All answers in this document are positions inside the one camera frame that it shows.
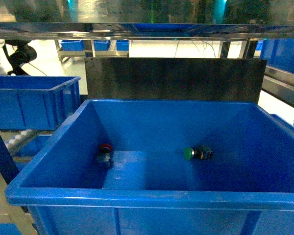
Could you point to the red mushroom push button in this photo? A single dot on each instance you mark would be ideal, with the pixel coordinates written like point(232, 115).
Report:
point(103, 158)

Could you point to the large blue bin right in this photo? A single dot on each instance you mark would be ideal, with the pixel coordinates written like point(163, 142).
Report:
point(245, 188)

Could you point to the dark metal back plate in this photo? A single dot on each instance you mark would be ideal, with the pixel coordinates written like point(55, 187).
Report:
point(175, 78)

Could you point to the blue bin left background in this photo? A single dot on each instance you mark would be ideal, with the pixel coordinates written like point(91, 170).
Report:
point(37, 102)

